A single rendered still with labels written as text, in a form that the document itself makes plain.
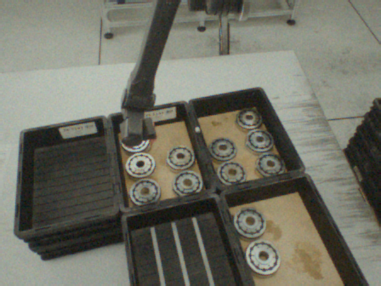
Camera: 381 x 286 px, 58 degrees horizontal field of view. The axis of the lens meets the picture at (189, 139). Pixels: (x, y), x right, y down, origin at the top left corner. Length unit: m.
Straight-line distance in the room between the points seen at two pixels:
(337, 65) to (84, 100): 2.11
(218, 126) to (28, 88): 0.96
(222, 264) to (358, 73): 2.30
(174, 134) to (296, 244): 0.57
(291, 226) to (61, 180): 0.79
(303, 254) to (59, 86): 1.30
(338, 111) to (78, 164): 1.97
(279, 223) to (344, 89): 1.89
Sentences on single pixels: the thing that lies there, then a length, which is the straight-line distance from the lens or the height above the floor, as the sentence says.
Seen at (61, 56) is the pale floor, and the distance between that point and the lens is 3.13.
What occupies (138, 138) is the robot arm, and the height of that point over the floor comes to 1.13.
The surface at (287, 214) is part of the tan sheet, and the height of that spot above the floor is 0.83.
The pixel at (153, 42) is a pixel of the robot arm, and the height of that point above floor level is 1.38.
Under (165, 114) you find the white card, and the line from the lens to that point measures 1.30.
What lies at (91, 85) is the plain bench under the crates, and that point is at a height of 0.70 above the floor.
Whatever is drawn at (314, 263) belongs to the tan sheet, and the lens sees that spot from 1.14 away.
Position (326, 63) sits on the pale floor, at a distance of 3.08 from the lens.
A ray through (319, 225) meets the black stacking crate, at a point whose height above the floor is 0.86.
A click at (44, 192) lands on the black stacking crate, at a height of 0.83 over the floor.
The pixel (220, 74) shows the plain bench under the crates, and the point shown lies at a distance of 1.74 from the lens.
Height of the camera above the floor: 1.86
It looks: 53 degrees down
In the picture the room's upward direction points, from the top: straight up
